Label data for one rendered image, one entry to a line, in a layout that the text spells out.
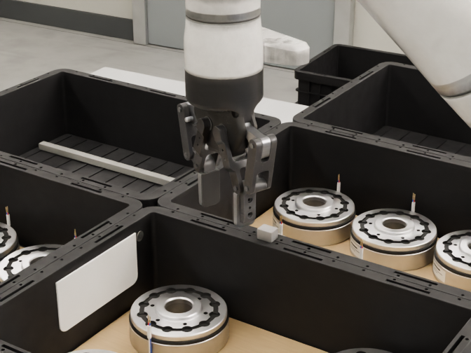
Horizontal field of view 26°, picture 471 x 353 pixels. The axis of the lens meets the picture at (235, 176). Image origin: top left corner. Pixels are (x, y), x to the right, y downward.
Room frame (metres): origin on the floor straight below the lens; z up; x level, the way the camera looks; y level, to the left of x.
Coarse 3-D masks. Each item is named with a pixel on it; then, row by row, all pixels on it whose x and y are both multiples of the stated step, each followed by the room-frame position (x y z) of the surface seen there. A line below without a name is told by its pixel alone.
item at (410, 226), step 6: (384, 216) 1.11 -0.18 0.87; (390, 216) 1.11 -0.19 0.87; (396, 216) 1.11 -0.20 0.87; (402, 216) 1.11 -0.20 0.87; (378, 222) 1.09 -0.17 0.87; (384, 222) 1.10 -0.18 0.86; (396, 222) 1.10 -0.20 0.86; (402, 222) 1.10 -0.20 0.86; (408, 222) 1.09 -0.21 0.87; (378, 228) 1.08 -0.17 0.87; (384, 228) 1.07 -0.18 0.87; (402, 228) 1.07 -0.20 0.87; (408, 228) 1.07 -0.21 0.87; (414, 228) 1.08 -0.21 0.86; (384, 234) 1.07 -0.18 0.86; (390, 234) 1.07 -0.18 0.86; (396, 234) 1.06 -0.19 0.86; (402, 234) 1.07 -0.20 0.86; (408, 234) 1.07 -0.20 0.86
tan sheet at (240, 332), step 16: (128, 320) 0.93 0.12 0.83; (96, 336) 0.90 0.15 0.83; (112, 336) 0.90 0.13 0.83; (128, 336) 0.90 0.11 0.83; (240, 336) 0.90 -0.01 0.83; (256, 336) 0.90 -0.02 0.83; (272, 336) 0.90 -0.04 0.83; (128, 352) 0.87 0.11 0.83; (224, 352) 0.87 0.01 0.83; (240, 352) 0.87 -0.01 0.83; (256, 352) 0.87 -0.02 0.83; (272, 352) 0.87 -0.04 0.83; (288, 352) 0.87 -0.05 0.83; (304, 352) 0.87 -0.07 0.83; (320, 352) 0.87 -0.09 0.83
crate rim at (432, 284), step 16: (288, 128) 1.24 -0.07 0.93; (304, 128) 1.24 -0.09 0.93; (320, 128) 1.24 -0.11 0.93; (368, 144) 1.19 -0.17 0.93; (384, 144) 1.18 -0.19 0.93; (432, 160) 1.14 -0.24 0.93; (448, 160) 1.13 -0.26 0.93; (176, 192) 1.04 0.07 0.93; (176, 208) 1.00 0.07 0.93; (224, 224) 0.96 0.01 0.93; (288, 240) 0.93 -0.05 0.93; (336, 256) 0.89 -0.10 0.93; (352, 256) 0.89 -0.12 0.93; (384, 272) 0.86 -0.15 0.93; (400, 272) 0.86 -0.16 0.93; (432, 288) 0.83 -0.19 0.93; (448, 288) 0.83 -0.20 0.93
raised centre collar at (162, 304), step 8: (168, 296) 0.92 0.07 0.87; (176, 296) 0.92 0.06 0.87; (184, 296) 0.92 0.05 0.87; (192, 296) 0.92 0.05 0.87; (160, 304) 0.91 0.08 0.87; (168, 304) 0.91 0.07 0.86; (192, 304) 0.91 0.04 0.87; (200, 304) 0.91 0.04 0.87; (160, 312) 0.89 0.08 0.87; (168, 312) 0.89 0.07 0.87; (184, 312) 0.89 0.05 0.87; (192, 312) 0.89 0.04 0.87; (200, 312) 0.90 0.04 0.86; (168, 320) 0.88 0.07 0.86; (176, 320) 0.88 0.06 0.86; (184, 320) 0.88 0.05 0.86
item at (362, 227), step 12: (360, 216) 1.12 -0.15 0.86; (372, 216) 1.12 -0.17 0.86; (408, 216) 1.12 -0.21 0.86; (420, 216) 1.12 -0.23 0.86; (360, 228) 1.09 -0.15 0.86; (372, 228) 1.08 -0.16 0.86; (420, 228) 1.08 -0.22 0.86; (432, 228) 1.08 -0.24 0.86; (360, 240) 1.06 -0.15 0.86; (372, 240) 1.05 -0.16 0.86; (384, 240) 1.06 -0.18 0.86; (396, 240) 1.05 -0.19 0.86; (408, 240) 1.06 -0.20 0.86; (420, 240) 1.05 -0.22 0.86; (432, 240) 1.06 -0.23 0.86
